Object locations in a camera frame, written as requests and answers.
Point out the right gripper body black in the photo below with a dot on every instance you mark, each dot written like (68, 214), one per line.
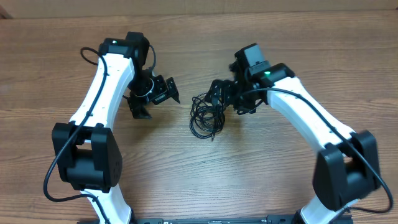
(242, 98)

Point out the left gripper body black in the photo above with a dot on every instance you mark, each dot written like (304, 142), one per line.
(145, 89)

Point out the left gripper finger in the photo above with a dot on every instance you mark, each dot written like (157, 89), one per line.
(172, 89)
(137, 109)

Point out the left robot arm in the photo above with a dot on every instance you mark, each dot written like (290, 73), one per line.
(88, 162)

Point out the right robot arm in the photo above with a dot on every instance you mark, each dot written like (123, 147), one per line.
(347, 166)

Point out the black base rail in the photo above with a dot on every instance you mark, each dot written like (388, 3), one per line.
(214, 221)

